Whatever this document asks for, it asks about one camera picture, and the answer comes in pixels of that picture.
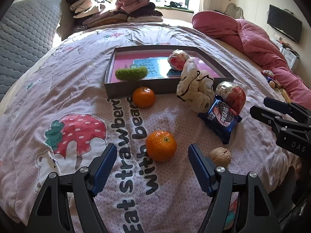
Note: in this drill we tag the blue cookie packet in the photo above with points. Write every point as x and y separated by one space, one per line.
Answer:
220 119

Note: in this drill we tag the pile of folded clothes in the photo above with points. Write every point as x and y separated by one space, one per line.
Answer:
109 7

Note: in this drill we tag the plastic-wrapped red apple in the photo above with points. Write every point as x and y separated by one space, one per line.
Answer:
178 59
230 96

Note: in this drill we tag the grey quilted headboard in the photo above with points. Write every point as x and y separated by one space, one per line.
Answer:
21 41

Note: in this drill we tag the black flat television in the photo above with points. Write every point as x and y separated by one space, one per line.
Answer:
284 23

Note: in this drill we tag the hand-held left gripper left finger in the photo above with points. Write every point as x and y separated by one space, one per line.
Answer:
106 167

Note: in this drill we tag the brown walnut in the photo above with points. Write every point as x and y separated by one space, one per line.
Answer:
220 156

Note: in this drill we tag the strawberry printed bed sheet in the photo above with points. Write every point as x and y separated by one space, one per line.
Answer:
48 89

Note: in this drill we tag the white low cabinet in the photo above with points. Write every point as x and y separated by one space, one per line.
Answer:
289 53

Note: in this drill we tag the dark cloth heap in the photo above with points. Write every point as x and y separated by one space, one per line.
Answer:
178 4

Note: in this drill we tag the small colourful toy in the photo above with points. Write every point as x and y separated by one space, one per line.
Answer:
270 77

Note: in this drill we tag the orange mandarin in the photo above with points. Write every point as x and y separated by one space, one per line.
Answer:
143 97
161 146

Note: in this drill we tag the green knitted scrubber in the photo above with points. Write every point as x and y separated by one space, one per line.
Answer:
131 73

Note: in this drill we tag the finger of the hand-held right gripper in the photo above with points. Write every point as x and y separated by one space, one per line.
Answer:
279 103
264 116

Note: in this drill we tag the pink quilted blanket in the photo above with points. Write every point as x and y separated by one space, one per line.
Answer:
252 36

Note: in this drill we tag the shallow grey box pink inside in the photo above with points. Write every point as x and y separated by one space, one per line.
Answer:
126 60

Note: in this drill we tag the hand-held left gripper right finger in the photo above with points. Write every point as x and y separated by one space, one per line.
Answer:
199 167

